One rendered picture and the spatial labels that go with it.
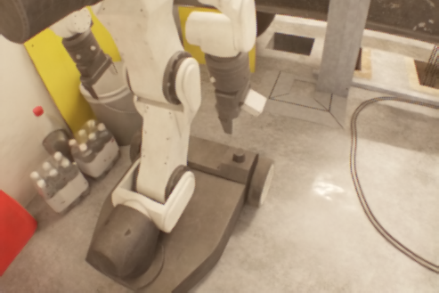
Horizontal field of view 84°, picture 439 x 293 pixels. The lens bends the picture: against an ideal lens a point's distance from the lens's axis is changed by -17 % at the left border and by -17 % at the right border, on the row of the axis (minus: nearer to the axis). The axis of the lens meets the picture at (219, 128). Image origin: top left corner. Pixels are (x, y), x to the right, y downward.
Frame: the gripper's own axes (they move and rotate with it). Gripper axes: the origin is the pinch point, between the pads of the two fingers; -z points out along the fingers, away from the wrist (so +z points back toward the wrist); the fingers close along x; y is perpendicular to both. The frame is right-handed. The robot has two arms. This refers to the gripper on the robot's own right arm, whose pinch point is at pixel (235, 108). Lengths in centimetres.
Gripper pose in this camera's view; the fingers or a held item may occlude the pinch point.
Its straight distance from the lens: 71.0
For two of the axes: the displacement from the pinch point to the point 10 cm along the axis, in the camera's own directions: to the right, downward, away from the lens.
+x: 3.7, -7.9, 4.9
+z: -1.4, -5.7, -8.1
